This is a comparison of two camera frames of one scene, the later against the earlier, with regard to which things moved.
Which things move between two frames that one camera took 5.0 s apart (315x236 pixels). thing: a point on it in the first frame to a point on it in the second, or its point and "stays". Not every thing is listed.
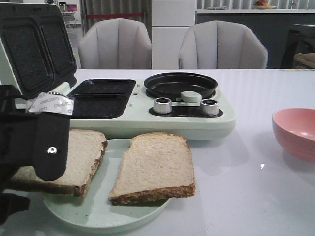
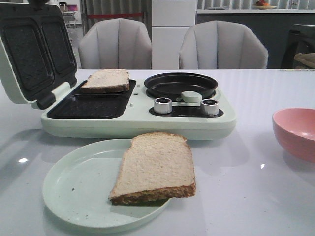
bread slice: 85,147 to 107,80
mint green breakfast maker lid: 37,56 stays
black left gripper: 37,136 to 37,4
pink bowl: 294,129 stays
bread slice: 158,166 stays
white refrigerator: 171,20 stays
